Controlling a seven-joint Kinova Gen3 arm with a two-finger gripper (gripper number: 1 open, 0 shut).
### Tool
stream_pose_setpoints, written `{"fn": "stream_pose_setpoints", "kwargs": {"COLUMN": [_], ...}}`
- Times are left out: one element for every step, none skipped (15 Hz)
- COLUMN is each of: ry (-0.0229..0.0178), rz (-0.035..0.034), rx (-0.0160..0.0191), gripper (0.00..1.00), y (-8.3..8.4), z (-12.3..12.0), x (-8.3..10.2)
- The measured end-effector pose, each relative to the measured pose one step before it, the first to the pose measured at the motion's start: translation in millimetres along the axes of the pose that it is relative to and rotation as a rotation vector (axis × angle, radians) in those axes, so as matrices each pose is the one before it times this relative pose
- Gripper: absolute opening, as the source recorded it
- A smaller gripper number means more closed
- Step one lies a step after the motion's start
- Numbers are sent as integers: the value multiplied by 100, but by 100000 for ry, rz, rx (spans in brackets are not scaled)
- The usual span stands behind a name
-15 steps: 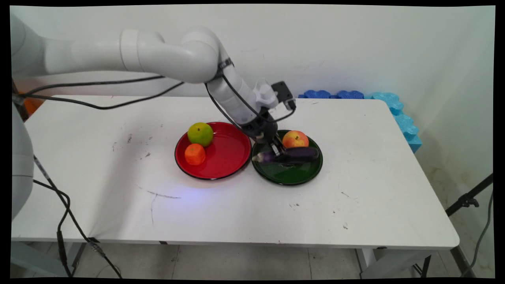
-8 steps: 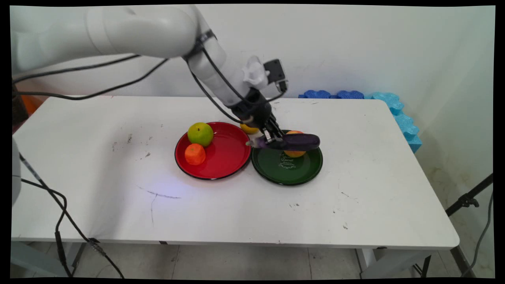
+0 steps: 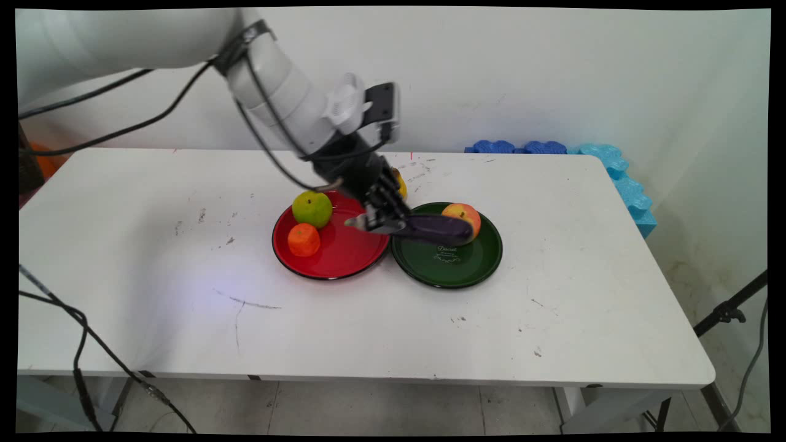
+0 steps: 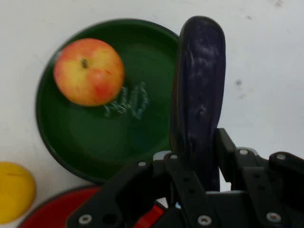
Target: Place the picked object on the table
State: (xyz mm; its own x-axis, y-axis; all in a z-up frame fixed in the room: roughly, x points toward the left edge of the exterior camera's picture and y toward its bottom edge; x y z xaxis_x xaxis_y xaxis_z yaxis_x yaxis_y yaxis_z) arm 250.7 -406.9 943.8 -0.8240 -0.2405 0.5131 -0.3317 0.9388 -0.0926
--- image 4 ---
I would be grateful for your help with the dark green round plate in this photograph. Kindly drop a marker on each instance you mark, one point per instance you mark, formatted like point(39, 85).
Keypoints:
point(142, 66)

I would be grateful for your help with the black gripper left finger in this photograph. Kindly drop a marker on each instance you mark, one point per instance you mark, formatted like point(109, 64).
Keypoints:
point(142, 190)

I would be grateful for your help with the red round plate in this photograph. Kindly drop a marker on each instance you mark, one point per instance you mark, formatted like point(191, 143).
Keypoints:
point(52, 211)

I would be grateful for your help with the yellow pear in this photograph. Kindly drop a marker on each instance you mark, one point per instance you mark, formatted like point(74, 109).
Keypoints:
point(14, 192)

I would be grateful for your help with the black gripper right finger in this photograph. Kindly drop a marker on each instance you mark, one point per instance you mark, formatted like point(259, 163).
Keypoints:
point(268, 190)

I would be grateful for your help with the purple eggplant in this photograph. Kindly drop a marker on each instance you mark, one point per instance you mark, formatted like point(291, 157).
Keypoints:
point(202, 83)

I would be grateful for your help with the red yellow apple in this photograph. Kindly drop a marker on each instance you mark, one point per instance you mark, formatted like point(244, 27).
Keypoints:
point(88, 73)

